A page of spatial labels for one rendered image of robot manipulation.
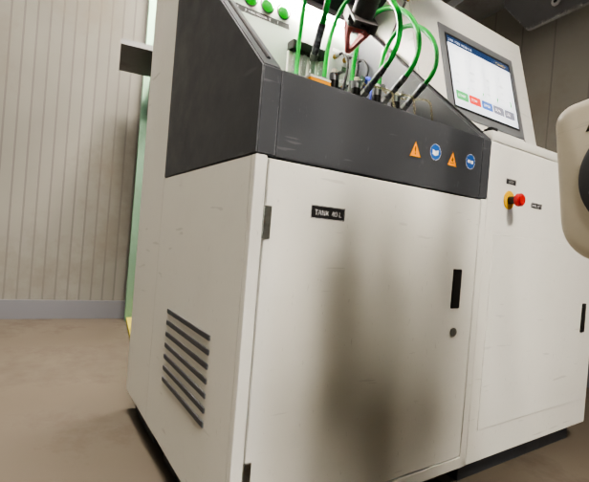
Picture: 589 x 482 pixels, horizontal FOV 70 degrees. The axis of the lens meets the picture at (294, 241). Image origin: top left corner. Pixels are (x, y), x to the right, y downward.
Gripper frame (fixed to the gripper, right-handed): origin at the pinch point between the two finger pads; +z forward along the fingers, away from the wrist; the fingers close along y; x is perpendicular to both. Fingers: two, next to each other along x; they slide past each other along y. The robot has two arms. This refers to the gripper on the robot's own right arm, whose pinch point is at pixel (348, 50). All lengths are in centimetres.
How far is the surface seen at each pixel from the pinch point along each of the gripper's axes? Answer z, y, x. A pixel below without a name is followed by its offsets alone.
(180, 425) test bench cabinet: 64, -74, 34
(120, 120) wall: 139, 152, 77
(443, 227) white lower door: 19, -44, -23
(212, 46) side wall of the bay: 2.9, -10.2, 35.4
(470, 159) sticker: 7.9, -28.7, -31.1
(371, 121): 0.3, -34.1, 2.5
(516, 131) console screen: 21, 19, -85
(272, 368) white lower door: 31, -75, 20
